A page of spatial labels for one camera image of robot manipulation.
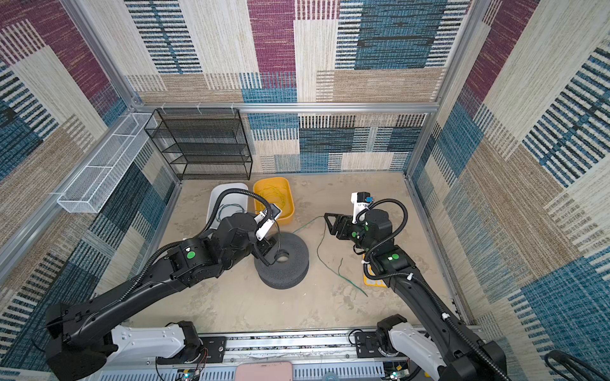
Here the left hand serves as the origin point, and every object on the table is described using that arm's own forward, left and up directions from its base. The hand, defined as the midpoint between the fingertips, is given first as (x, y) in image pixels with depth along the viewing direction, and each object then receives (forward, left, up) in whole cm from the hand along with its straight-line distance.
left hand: (270, 222), depth 69 cm
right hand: (+5, -18, -6) cm, 20 cm away
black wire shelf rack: (+51, +36, -11) cm, 64 cm away
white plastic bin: (+30, +23, -27) cm, 46 cm away
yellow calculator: (-8, -34, -27) cm, 44 cm away
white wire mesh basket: (+12, +53, +4) cm, 55 cm away
